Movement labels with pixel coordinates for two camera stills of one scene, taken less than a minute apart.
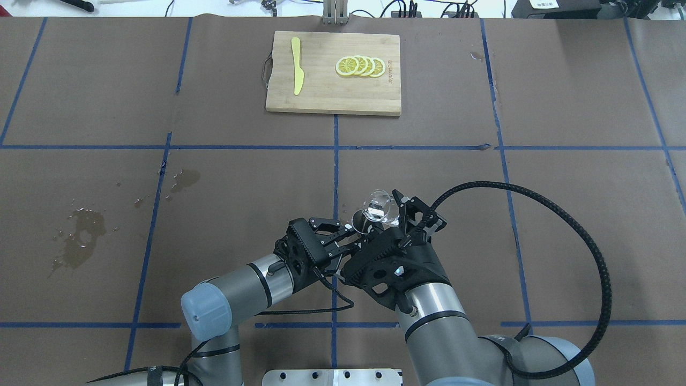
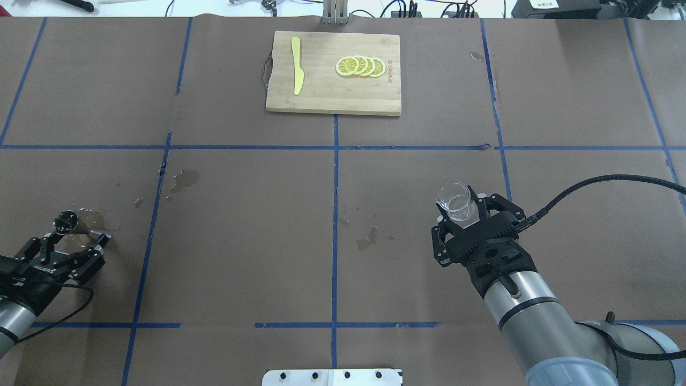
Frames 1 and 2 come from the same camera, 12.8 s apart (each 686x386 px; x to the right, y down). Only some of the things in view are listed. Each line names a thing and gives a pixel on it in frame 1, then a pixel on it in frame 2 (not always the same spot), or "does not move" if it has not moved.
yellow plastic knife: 299,74 does not move
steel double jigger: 360,223 -> 68,222
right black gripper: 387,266 -> 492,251
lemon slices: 360,65 does not move
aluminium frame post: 335,12 does not move
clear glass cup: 379,206 -> 455,197
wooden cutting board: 335,73 does not move
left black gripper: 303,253 -> 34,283
